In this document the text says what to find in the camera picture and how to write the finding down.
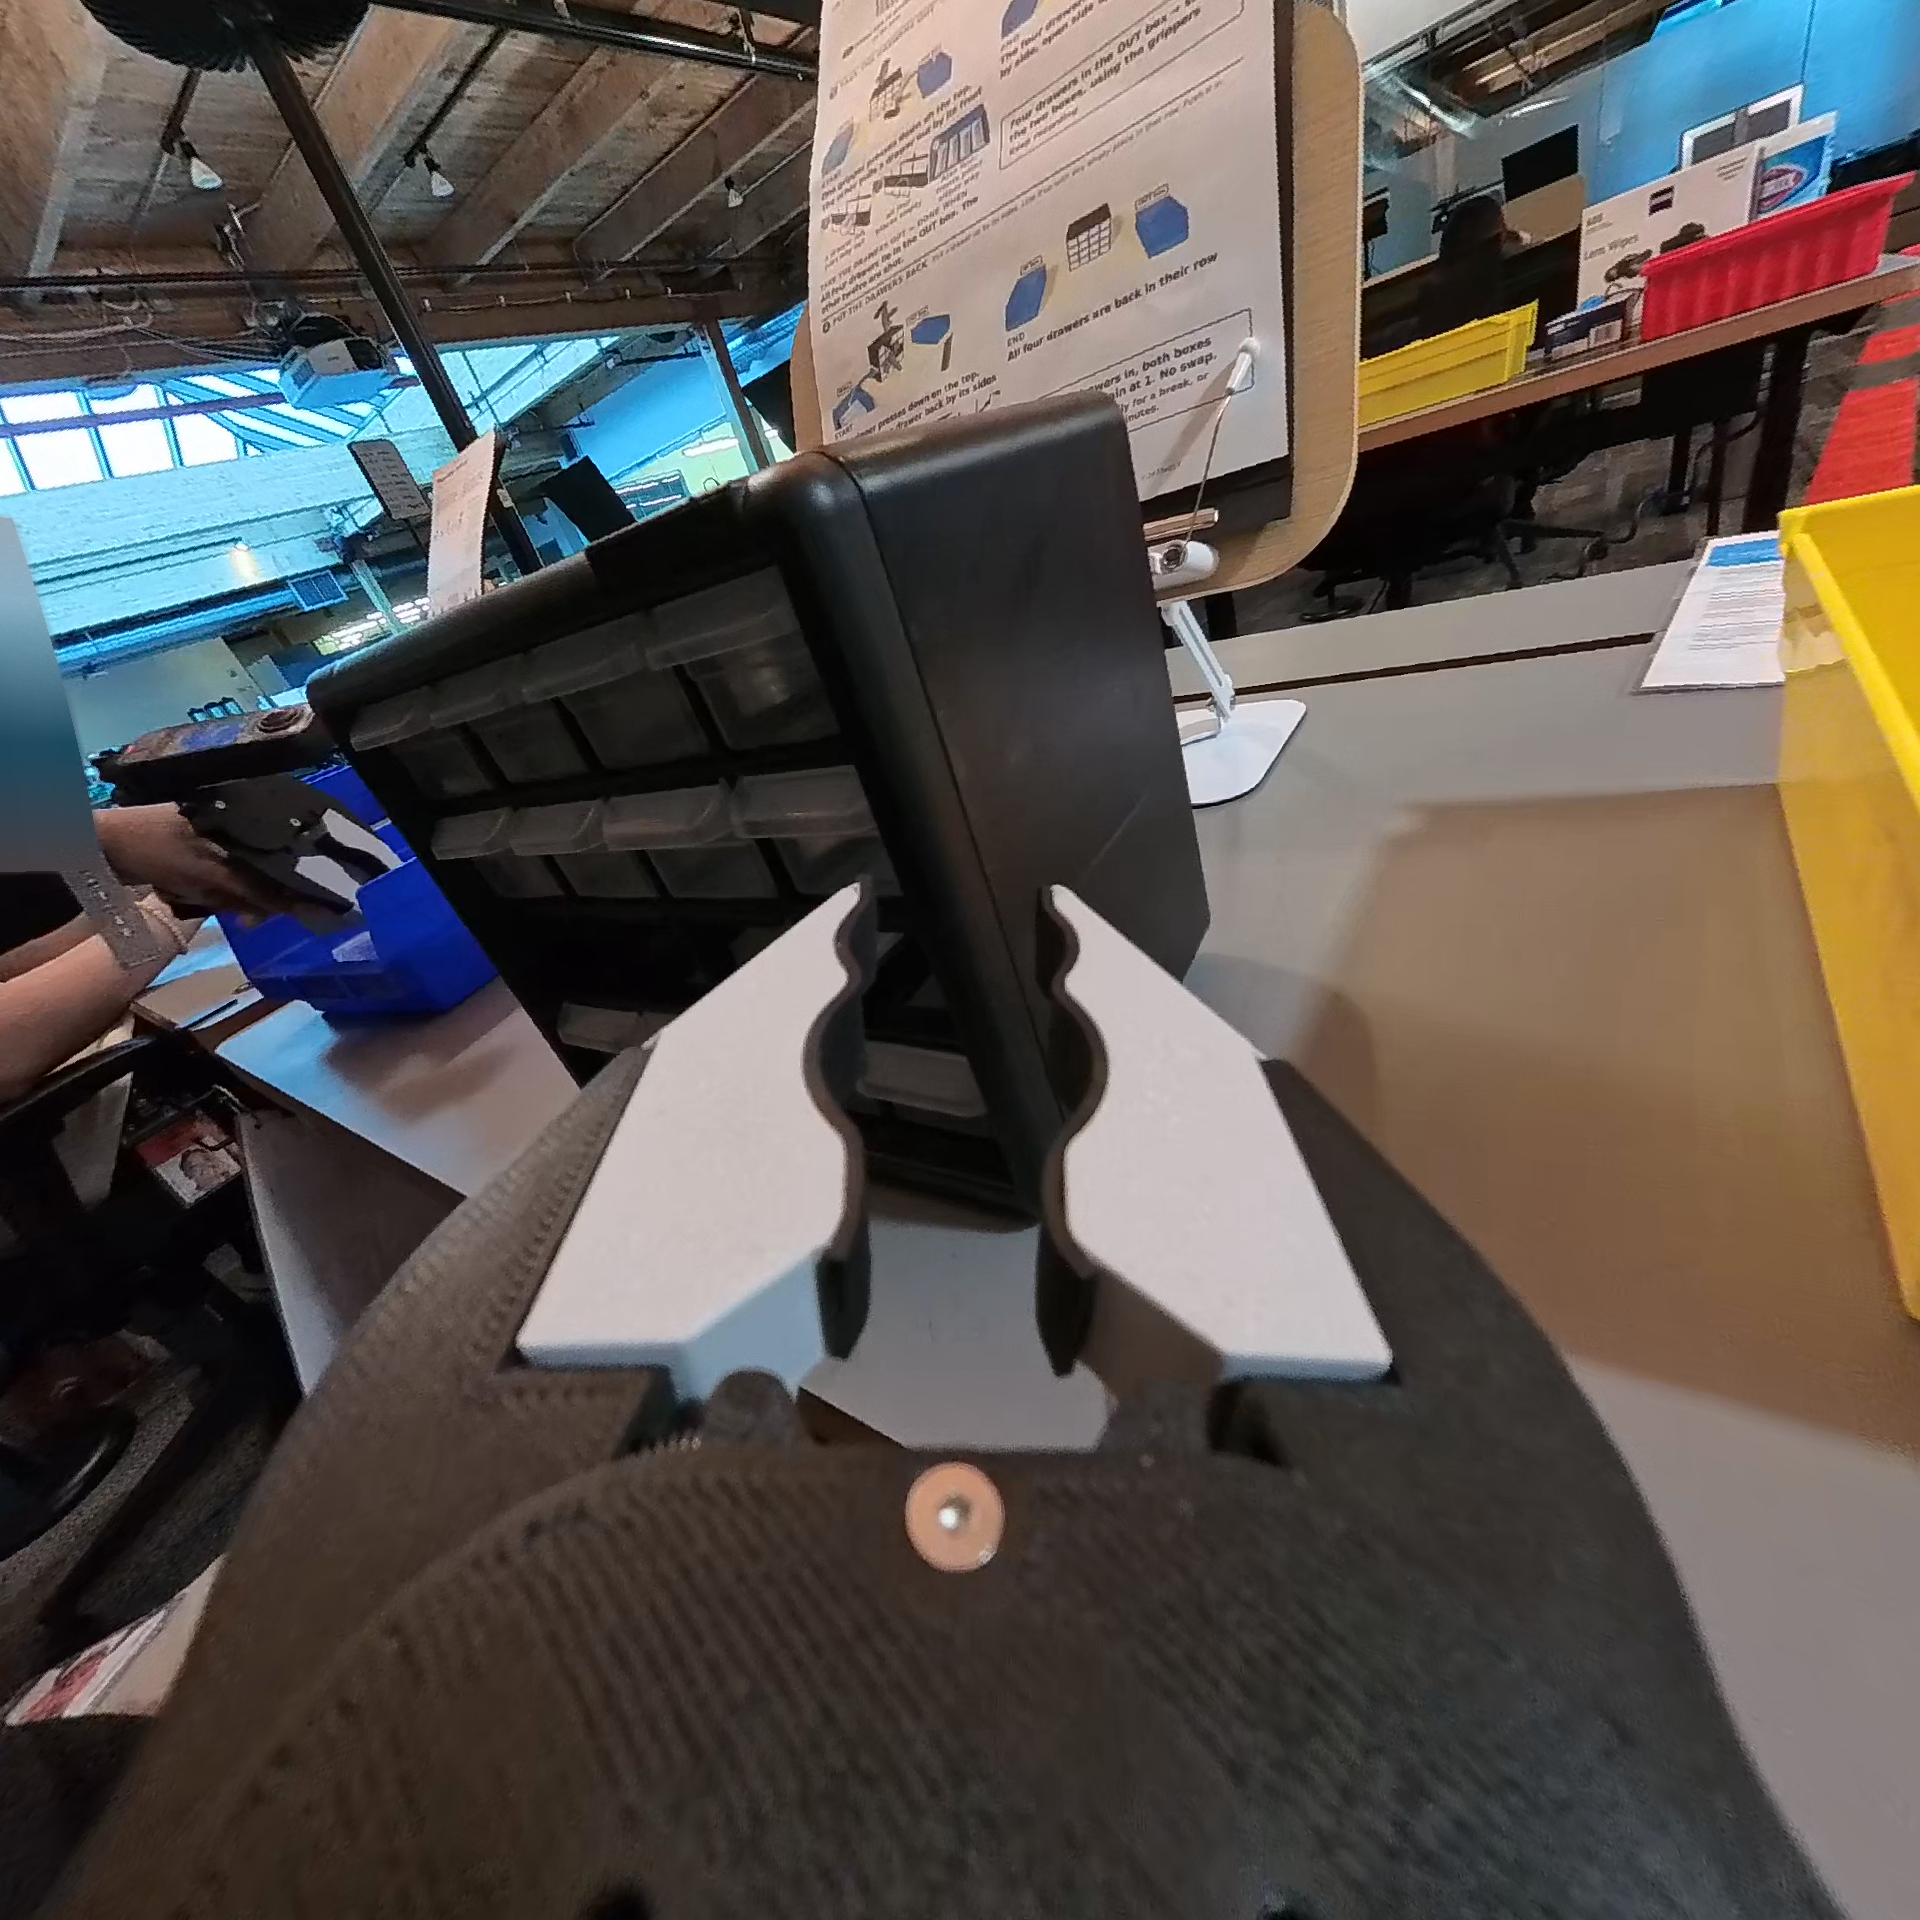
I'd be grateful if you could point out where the black drawer cabinet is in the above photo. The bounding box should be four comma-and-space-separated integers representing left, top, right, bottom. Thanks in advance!
309, 392, 1211, 1219

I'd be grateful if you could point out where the long wooden table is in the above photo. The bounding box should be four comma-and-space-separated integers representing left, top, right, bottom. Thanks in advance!
1357, 258, 1920, 534

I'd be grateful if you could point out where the grey desk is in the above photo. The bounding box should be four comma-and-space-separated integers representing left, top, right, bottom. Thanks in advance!
133, 558, 1920, 1920

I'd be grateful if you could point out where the white desk stand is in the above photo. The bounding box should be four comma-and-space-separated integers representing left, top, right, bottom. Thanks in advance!
1150, 509, 1309, 812

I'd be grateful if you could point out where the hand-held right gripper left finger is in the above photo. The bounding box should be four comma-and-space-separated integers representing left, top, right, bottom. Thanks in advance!
516, 880, 881, 1410

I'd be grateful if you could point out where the laminated paper sheet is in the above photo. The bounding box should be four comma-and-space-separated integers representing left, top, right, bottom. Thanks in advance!
1631, 529, 1793, 692

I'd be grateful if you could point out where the yellow plastic bin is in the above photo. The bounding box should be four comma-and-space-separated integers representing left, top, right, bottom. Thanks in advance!
1357, 298, 1545, 427
1779, 484, 1920, 1321

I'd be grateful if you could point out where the white ceiling unit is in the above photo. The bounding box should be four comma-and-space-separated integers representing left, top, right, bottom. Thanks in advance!
278, 314, 403, 411

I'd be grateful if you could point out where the white hanging marker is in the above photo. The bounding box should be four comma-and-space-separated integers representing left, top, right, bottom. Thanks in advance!
1194, 333, 1265, 519

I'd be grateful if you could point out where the white product box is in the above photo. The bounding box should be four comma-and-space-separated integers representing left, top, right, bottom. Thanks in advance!
1576, 139, 1759, 325

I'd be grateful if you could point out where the red plastic bin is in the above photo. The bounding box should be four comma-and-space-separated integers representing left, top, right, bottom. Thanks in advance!
1638, 172, 1916, 351

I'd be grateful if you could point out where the blue and white box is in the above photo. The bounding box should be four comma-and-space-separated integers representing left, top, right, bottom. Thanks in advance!
1748, 109, 1843, 205

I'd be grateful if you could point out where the blue plastic bin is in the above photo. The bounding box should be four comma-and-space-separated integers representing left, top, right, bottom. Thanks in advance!
214, 763, 503, 1022

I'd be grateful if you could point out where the black metal pole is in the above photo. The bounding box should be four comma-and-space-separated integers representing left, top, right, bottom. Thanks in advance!
242, 21, 543, 579

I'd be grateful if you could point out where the black monitor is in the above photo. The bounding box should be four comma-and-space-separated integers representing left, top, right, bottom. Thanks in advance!
537, 455, 642, 541

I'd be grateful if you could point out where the instruction poster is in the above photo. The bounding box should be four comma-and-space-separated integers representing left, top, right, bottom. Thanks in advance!
808, 0, 1294, 505

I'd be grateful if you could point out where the paper sign stand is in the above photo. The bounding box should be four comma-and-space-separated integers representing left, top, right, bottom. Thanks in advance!
424, 433, 504, 615

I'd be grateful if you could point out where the set of clear cabinet drawers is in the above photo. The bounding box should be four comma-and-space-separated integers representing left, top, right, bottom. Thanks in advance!
348, 571, 993, 1118

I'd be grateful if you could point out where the person's left hand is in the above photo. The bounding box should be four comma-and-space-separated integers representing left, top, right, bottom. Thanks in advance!
95, 805, 262, 923

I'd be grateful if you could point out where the grey watch strap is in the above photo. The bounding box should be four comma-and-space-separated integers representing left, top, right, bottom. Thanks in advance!
82, 865, 198, 973

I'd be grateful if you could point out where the person's left forearm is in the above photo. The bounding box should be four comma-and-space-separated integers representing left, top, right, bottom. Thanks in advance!
0, 900, 202, 1107

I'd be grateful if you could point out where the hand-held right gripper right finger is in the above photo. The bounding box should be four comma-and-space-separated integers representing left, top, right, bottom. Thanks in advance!
1035, 887, 1394, 1385

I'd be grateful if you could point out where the stack of red bins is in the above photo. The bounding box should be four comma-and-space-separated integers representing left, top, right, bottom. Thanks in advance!
1804, 291, 1920, 509

